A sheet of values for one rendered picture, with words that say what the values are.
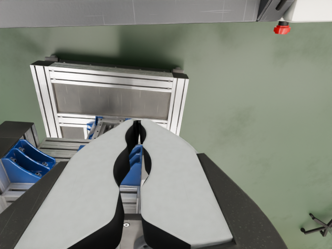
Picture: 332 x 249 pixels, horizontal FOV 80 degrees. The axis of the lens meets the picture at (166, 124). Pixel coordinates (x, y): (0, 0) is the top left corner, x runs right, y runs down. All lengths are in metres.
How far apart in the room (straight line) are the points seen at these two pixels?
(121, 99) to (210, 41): 0.66
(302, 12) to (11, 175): 0.74
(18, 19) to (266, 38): 1.35
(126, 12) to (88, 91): 0.92
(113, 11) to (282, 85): 1.47
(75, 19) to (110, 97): 0.88
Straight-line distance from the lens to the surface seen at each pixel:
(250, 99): 1.63
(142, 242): 0.56
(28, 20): 0.42
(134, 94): 1.21
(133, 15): 0.37
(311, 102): 1.92
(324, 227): 3.22
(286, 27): 0.60
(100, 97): 1.25
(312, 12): 0.42
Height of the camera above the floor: 1.32
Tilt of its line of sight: 58 degrees down
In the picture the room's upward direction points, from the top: 173 degrees clockwise
